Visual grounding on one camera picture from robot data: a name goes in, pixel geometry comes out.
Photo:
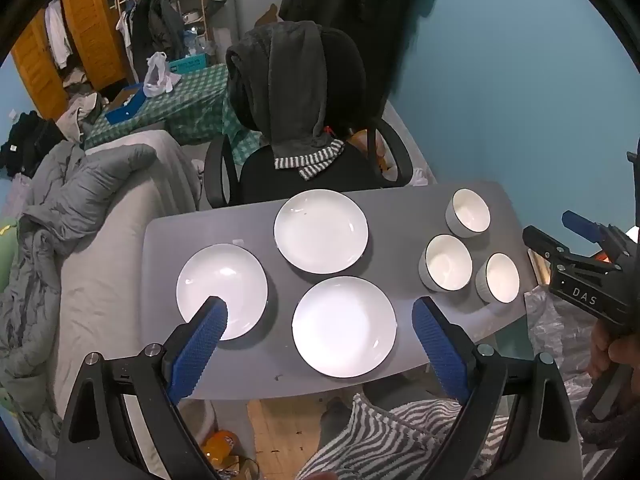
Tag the white ribbed bowl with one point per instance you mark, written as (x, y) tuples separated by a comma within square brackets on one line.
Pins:
[(497, 277), (468, 212), (446, 262)]

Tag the dark hanging clothes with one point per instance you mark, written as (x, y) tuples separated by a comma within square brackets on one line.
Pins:
[(160, 25)]

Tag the black office chair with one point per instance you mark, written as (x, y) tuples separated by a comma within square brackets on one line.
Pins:
[(350, 75)]

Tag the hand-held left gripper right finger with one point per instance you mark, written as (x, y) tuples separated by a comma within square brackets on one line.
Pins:
[(440, 345)]

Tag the green pillow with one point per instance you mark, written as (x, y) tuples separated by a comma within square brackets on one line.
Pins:
[(5, 255)]

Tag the dark grey striped-end towel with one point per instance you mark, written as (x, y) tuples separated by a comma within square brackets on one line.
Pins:
[(290, 85)]

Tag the orange bag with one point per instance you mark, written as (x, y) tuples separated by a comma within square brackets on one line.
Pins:
[(380, 152)]

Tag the wooden post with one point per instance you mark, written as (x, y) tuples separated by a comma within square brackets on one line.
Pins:
[(537, 265)]

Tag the person's right hand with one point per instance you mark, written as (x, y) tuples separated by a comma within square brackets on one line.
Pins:
[(607, 350)]

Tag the white hanging shirt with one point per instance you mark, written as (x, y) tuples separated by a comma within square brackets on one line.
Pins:
[(55, 35)]

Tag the black clothes pile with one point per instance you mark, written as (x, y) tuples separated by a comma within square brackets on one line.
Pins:
[(25, 140)]

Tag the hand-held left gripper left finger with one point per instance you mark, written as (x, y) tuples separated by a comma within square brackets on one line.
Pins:
[(200, 345)]

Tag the blue crate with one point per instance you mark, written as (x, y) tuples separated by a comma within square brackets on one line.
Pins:
[(190, 63)]

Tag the white plate black rim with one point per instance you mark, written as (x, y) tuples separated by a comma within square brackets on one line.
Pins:
[(321, 230), (220, 280), (345, 327)]

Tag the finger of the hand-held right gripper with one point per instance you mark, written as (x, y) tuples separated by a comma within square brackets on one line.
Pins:
[(580, 222), (545, 245)]

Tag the light clothes pile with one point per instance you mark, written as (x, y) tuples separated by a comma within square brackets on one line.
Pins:
[(80, 110)]

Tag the blue flat box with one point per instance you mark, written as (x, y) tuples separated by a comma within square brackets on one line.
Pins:
[(125, 105)]

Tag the orange snack packet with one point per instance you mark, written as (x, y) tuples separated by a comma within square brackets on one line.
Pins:
[(220, 445)]

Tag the grey duvet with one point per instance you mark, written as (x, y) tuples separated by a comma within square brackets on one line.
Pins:
[(75, 185)]

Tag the green checked cloth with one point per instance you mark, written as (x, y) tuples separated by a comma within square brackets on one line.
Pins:
[(195, 100)]

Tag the orange wooden wardrobe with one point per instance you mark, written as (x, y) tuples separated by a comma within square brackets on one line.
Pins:
[(92, 25)]

